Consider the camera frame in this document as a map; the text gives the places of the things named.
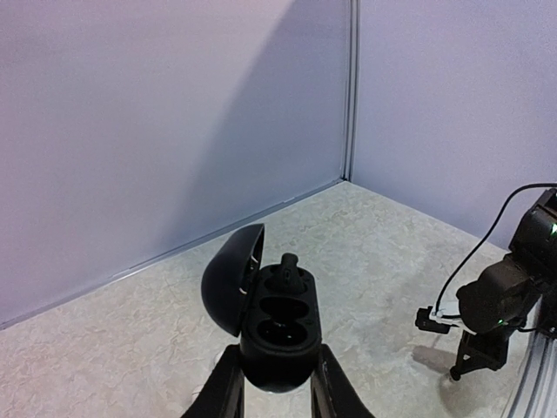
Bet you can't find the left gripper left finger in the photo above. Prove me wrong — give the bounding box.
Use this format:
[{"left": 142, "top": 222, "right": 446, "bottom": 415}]
[{"left": 182, "top": 345, "right": 245, "bottom": 418}]

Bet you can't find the black oval charging case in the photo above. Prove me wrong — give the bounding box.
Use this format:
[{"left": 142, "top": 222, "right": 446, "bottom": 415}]
[{"left": 201, "top": 224, "right": 322, "bottom": 393}]

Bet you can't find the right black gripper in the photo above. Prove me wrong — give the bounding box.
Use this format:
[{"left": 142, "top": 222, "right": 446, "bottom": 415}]
[{"left": 450, "top": 328, "right": 512, "bottom": 381}]

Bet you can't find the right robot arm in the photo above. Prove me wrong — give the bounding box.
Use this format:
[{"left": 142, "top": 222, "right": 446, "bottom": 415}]
[{"left": 450, "top": 184, "right": 556, "bottom": 381}]

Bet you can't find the aluminium front rail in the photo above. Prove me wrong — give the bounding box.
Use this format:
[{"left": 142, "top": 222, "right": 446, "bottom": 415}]
[{"left": 501, "top": 331, "right": 556, "bottom": 418}]

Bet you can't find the black earbud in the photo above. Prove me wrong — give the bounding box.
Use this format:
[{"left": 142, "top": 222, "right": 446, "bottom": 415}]
[{"left": 265, "top": 253, "right": 305, "bottom": 295}]

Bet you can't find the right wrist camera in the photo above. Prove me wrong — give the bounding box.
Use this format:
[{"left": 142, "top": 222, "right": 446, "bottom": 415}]
[{"left": 414, "top": 300, "right": 464, "bottom": 334}]

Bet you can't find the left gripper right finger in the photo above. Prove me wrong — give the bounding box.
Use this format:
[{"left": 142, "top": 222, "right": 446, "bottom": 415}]
[{"left": 311, "top": 344, "right": 374, "bottom": 418}]

